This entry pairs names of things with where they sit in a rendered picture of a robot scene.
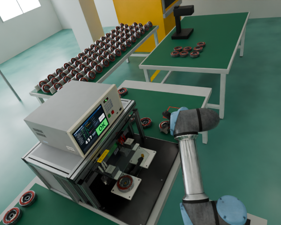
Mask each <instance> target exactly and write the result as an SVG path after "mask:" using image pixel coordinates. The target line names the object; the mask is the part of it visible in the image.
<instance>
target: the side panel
mask: <svg viewBox="0 0 281 225"><path fill-rule="evenodd" d="M26 164H27V163H26ZM27 165H28V167H29V168H30V169H31V170H32V171H33V172H34V173H35V174H36V175H37V177H38V178H39V179H40V180H41V181H42V182H43V183H44V184H45V185H46V186H47V187H48V188H49V189H50V190H51V191H53V192H55V193H57V194H59V195H61V196H63V197H65V198H67V199H69V200H71V201H73V202H75V203H77V204H78V203H79V202H78V201H77V200H76V198H75V197H74V196H73V195H72V193H71V192H70V191H69V190H68V188H67V187H66V186H65V184H64V183H63V182H62V181H61V180H60V178H59V177H57V176H54V175H52V174H50V173H48V172H45V171H43V170H41V169H38V168H36V167H34V166H31V165H29V164H27Z"/></svg>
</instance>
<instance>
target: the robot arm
mask: <svg viewBox="0 0 281 225"><path fill-rule="evenodd" d="M162 115H163V116H164V117H166V118H167V119H169V121H168V122H167V123H166V125H165V126H163V127H162V129H161V130H160V132H161V131H163V132H164V133H166V134H167V133H168V131H167V129H168V126H169V127H170V133H171V135H173V136H174V139H175V140H176V141H178V147H179V154H180V160H181V167H182V176H183V183H184V190H185V195H184V196H183V198H182V202H181V203H180V209H181V213H182V218H183V222H184V225H245V223H246V221H247V210H246V207H245V205H244V204H243V203H242V202H241V201H240V200H239V199H238V198H236V197H234V196H230V195H225V196H222V197H220V198H219V199H218V200H214V201H209V197H208V196H207V195H206V194H205V193H204V188H203V182H202V175H201V169H200V163H199V157H198V150H197V144H196V139H197V137H198V132H204V131H208V130H212V129H214V128H216V127H217V126H218V125H219V122H220V117H219V115H218V113H217V112H215V111H214V110H212V109H209V108H196V109H188V108H186V107H181V108H180V109H179V110H178V111H176V112H172V113H170V112H168V111H167V110H165V111H164V112H163V113H162Z"/></svg>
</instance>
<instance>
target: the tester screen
mask: <svg viewBox="0 0 281 225"><path fill-rule="evenodd" d="M103 113H104V112H103V110H102V107H101V106H99V107H98V109H97V110H96V111H95V112H94V113H93V114H92V115H91V116H90V117H89V118H88V119H87V120H86V121H85V123H84V124H83V125H82V126H81V127H80V128H79V129H78V130H77V131H76V132H75V133H74V134H73V135H74V137H75V138H76V140H77V142H78V144H79V145H80V147H81V148H82V150H83V152H84V153H86V151H87V150H88V149H89V148H90V146H91V145H92V144H93V143H94V141H95V140H96V139H97V138H98V137H99V135H98V134H97V132H96V129H97V128H98V126H99V125H100V124H101V123H102V122H103V121H104V119H105V118H106V117H104V119H103V120H102V121H101V122H100V123H99V124H98V125H97V126H96V127H94V125H93V124H94V123H95V122H96V121H97V120H98V118H99V117H100V116H101V115H102V114H103ZM107 126H108V125H107ZM107 126H106V127H107ZM106 127H105V128H106ZM103 131H104V130H103ZM103 131H102V132H103ZM102 132H101V133H102ZM101 133H100V134H101ZM91 135H92V137H93V138H94V137H95V135H97V138H96V139H95V140H94V141H93V142H92V143H91V144H90V146H89V147H88V148H87V149H86V151H84V149H85V148H86V146H87V145H88V144H89V143H90V142H91V140H92V139H93V138H92V139H91V140H90V141H89V142H88V144H87V145H86V143H85V141H86V140H87V139H88V138H89V137H90V136H91Z"/></svg>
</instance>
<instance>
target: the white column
mask: <svg viewBox="0 0 281 225"><path fill-rule="evenodd" d="M60 1H61V3H62V5H63V8H64V10H65V13H66V15H67V18H68V20H69V23H70V25H71V27H72V30H73V32H74V35H75V37H76V40H77V42H78V45H79V47H80V50H81V52H83V51H84V49H85V48H88V47H89V46H90V45H91V44H94V43H95V41H97V40H99V39H100V38H101V37H102V36H105V34H104V31H103V28H102V25H101V22H100V19H99V15H98V12H97V9H96V6H95V3H94V0H60Z"/></svg>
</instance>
